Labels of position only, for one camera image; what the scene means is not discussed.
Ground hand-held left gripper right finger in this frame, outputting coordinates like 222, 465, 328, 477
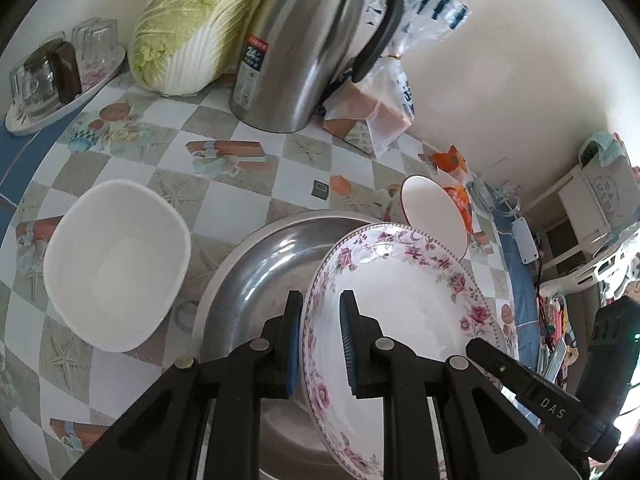
339, 290, 583, 480

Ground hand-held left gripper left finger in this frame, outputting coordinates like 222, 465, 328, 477
60, 290, 305, 480

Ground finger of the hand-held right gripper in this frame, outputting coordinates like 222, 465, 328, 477
466, 337, 626, 466

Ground round pink floral plate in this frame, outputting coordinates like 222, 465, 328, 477
301, 222, 516, 480

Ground large stainless steel basin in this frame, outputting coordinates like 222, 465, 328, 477
192, 211, 381, 480

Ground strawberry print bowl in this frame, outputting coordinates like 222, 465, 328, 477
398, 175, 471, 261

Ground white square bowl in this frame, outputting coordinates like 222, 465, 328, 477
42, 178, 193, 353

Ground pile of colourful toys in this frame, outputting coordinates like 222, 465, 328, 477
537, 290, 581, 391

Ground blue plaid tablecloth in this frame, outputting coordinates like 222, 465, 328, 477
0, 75, 543, 381

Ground white power strip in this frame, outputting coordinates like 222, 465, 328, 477
511, 217, 542, 265

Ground white side table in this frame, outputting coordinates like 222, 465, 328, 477
525, 165, 621, 281

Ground orange snack packet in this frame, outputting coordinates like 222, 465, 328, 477
431, 145, 469, 174
442, 182, 474, 234

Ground grey patterned box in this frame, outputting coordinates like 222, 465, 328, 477
580, 132, 637, 211

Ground clear glass cup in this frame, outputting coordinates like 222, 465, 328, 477
467, 175, 524, 219

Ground teal cloth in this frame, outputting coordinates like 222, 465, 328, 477
579, 131, 626, 166

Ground bagged sliced bread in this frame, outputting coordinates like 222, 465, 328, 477
322, 0, 473, 158

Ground stainless steel thermos jug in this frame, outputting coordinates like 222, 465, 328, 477
228, 0, 405, 134

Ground napa cabbage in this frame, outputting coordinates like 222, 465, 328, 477
128, 0, 258, 96

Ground white oval tray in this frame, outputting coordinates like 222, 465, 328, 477
5, 42, 127, 137

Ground glass jug with dark lid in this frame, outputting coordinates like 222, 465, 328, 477
22, 40, 84, 111

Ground black power cable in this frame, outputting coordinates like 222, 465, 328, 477
532, 240, 549, 302

